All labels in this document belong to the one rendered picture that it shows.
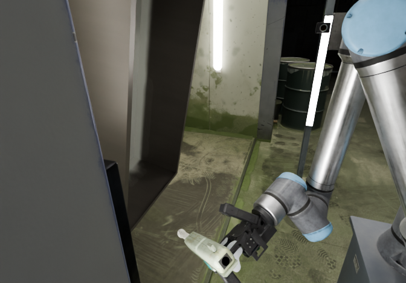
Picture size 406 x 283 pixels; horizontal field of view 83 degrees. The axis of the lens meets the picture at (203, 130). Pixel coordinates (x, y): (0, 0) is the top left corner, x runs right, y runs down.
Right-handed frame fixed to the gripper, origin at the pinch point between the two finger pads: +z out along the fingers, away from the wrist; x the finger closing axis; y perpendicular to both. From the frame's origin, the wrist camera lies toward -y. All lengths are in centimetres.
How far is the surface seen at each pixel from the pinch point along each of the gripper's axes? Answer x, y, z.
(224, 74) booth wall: 165, -75, -168
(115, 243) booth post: -46, -25, 10
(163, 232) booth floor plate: 113, 6, 0
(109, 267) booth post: -46, -24, 11
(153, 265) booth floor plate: 96, 14, 17
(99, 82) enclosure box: 10, -63, -8
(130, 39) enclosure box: -5, -63, -19
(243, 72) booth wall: 150, -62, -180
